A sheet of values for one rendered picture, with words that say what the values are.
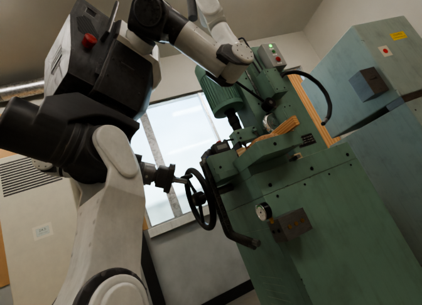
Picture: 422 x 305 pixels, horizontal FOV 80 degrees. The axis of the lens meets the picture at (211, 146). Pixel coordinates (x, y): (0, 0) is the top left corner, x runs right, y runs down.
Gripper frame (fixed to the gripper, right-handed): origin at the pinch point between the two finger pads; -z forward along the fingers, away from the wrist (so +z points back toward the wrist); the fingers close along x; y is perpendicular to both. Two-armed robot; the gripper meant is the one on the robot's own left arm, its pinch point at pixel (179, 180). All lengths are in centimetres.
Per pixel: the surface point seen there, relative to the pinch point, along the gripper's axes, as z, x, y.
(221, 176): -17.0, 5.5, -0.4
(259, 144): -23.5, 23.6, -13.6
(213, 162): -13.2, 9.9, 4.8
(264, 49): -32, 73, 38
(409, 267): -100, -10, -22
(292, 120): -34, 35, -12
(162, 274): -22, -116, 105
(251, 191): -29.4, 3.4, -5.6
